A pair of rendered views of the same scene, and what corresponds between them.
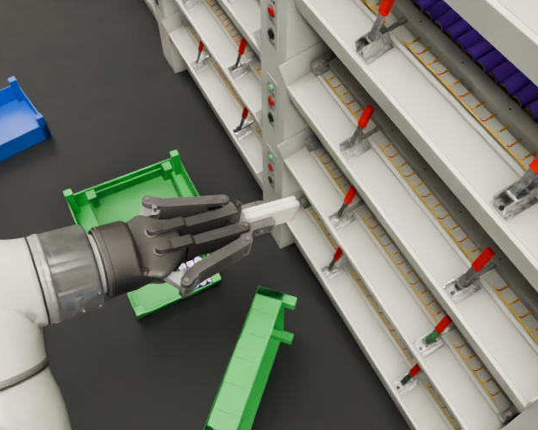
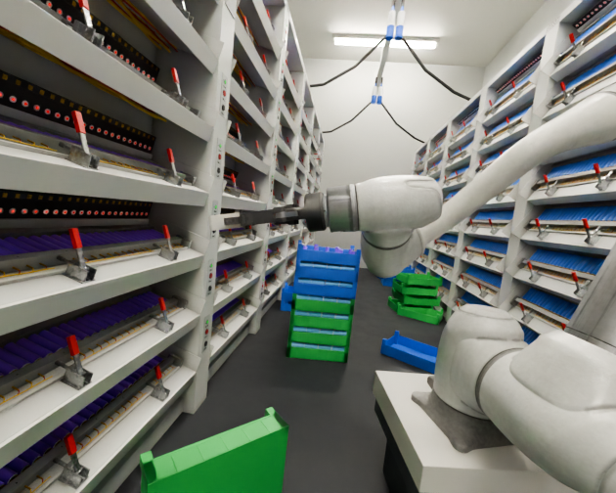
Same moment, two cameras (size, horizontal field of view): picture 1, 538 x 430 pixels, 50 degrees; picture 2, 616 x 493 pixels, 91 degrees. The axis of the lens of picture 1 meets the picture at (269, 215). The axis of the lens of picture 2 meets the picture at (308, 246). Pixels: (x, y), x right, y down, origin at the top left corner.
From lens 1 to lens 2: 107 cm
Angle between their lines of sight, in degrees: 112
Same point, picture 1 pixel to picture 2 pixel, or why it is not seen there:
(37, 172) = not seen: outside the picture
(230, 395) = (254, 430)
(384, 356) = (146, 411)
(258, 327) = (192, 455)
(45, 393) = not seen: hidden behind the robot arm
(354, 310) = (115, 441)
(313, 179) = (15, 419)
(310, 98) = not seen: outside the picture
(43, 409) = not seen: hidden behind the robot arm
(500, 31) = (164, 105)
